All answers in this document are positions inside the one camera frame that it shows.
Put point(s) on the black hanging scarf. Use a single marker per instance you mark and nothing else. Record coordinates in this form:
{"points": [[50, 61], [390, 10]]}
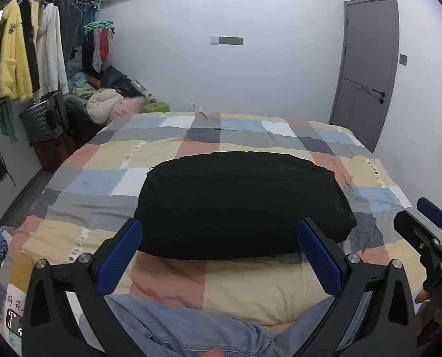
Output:
{"points": [[30, 48]]}

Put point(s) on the white hanging robe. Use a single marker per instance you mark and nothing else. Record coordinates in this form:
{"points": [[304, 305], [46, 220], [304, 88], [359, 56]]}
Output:
{"points": [[52, 52]]}

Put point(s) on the checkered patchwork bed quilt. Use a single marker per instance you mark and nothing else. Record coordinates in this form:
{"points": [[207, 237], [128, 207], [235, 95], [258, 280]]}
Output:
{"points": [[161, 148]]}

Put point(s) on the red and pink hanging laundry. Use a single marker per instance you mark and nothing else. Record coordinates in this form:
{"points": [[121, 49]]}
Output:
{"points": [[100, 50]]}

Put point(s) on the dark grey hanging garment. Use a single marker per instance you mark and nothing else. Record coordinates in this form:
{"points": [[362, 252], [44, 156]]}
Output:
{"points": [[66, 22]]}

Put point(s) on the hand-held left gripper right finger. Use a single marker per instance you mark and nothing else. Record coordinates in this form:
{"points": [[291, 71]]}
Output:
{"points": [[319, 258]]}

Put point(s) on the green cloth item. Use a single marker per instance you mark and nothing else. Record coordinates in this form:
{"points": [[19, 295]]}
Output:
{"points": [[156, 107]]}

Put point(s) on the cream fleece garment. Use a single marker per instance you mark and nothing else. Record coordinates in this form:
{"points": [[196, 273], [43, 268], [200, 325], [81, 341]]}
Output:
{"points": [[104, 106]]}

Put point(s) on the grey door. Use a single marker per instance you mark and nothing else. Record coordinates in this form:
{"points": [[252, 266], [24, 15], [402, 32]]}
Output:
{"points": [[369, 44]]}

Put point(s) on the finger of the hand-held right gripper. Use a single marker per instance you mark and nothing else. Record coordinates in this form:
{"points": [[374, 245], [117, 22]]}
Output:
{"points": [[431, 208], [410, 227]]}

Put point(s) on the small grey wall switch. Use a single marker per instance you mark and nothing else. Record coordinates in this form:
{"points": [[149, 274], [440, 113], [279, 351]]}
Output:
{"points": [[403, 59]]}

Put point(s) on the green clip hanger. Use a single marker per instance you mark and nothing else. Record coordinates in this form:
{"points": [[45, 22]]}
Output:
{"points": [[98, 26]]}

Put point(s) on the white paper label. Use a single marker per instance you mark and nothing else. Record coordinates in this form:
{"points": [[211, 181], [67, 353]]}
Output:
{"points": [[15, 297]]}

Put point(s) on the teal scarf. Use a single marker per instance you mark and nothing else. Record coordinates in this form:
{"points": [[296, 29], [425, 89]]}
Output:
{"points": [[7, 119]]}

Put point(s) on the black padded jacket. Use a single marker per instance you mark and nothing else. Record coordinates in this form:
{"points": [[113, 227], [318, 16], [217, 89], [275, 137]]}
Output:
{"points": [[243, 200]]}

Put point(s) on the pink garment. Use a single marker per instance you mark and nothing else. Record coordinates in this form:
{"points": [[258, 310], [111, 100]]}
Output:
{"points": [[130, 108]]}

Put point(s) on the silver suitcase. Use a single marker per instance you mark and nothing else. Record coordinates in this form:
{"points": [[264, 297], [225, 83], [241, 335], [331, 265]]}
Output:
{"points": [[44, 119]]}

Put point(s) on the person's legs in jeans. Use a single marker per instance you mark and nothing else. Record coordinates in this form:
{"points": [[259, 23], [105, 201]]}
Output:
{"points": [[169, 327]]}

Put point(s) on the grey wall switch panel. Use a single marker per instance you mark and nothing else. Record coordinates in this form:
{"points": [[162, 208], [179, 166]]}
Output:
{"points": [[228, 40]]}

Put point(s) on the phone with lit screen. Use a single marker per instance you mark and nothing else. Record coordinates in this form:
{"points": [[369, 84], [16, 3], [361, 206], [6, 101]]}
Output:
{"points": [[14, 322]]}

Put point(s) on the blue denim hanging garment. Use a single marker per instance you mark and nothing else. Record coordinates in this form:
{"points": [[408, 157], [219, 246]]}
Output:
{"points": [[88, 22]]}

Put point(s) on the light blue cloth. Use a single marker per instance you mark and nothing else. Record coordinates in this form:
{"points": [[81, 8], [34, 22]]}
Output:
{"points": [[79, 83]]}

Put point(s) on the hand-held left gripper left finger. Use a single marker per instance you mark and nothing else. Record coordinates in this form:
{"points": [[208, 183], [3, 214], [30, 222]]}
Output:
{"points": [[118, 256]]}

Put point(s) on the white and green packet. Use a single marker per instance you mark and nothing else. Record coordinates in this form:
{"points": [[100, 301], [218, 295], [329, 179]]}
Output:
{"points": [[141, 88]]}

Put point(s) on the dark red suitcase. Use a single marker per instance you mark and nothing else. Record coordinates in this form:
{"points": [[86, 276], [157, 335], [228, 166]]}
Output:
{"points": [[53, 154]]}

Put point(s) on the yellow fleece hanging robe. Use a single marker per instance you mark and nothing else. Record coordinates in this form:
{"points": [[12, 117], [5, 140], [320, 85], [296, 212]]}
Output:
{"points": [[14, 52]]}

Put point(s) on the black crumpled garment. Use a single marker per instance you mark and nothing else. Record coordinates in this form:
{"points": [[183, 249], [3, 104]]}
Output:
{"points": [[117, 80]]}

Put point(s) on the person's right hand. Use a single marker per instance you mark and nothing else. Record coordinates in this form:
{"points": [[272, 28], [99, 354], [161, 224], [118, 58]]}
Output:
{"points": [[423, 299]]}

